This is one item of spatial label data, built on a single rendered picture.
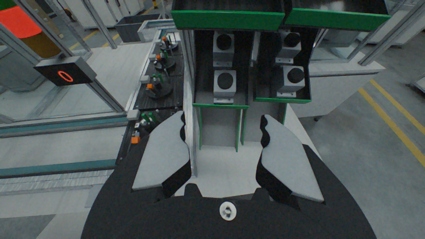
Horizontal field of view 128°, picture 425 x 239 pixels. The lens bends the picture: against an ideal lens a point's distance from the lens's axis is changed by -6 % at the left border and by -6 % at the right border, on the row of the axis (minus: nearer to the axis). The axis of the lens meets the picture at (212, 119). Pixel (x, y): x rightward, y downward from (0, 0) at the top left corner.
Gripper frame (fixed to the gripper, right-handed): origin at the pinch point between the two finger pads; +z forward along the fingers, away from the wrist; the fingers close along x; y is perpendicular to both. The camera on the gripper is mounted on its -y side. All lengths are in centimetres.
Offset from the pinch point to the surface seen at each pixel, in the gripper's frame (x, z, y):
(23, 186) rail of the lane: -69, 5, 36
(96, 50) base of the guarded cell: -127, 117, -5
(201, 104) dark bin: -4.3, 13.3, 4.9
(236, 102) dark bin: 3.9, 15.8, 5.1
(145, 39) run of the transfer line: -79, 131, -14
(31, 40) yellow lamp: -47, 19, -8
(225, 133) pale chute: 2.6, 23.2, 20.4
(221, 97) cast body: 0.1, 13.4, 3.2
